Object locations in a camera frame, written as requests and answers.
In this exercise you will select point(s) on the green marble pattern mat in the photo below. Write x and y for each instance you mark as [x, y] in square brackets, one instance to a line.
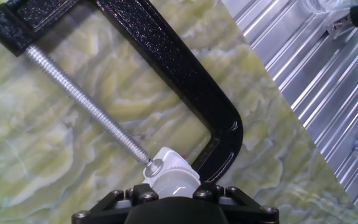
[42, 124]

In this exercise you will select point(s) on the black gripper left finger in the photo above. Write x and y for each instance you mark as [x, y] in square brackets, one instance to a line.
[104, 211]

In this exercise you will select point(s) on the white plug-in lamp socket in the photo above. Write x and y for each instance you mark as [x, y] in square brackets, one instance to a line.
[172, 158]

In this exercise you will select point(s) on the black C-clamp with steel screw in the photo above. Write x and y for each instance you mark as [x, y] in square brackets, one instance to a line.
[172, 62]

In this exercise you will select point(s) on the white LED light bulb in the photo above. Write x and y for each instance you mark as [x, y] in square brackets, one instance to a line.
[172, 186]

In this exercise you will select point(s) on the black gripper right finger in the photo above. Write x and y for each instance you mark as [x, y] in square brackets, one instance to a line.
[250, 211]

